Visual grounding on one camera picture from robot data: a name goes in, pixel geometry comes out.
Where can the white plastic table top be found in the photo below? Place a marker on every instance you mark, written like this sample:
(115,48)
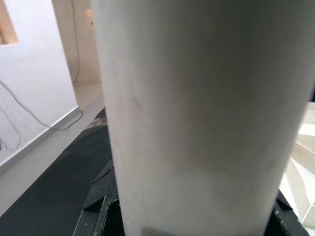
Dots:
(302,159)

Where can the black tablecloth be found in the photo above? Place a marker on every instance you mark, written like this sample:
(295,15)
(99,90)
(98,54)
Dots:
(61,184)

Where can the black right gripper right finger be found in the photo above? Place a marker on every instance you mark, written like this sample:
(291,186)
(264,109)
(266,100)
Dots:
(285,223)

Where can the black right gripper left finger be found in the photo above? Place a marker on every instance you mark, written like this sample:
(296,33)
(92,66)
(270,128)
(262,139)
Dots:
(98,218)

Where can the white plastic table leg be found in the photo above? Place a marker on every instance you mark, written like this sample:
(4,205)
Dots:
(201,110)

